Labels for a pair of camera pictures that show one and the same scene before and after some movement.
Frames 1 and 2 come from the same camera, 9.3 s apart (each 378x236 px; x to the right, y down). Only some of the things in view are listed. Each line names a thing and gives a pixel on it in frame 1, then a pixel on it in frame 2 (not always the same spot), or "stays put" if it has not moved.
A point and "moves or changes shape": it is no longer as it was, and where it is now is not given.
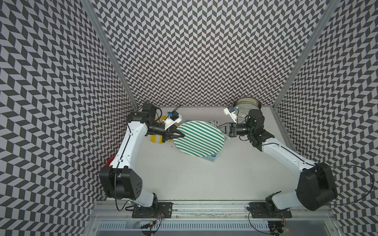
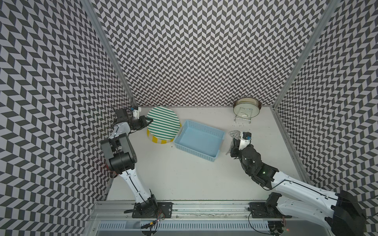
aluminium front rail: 119,210 stays put
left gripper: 169,132 to 143,124
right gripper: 233,130 to 235,148
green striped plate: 201,139 moves or changes shape
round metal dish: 242,106 stays put
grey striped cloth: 215,123 moves or changes shape
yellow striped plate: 157,138 stays put
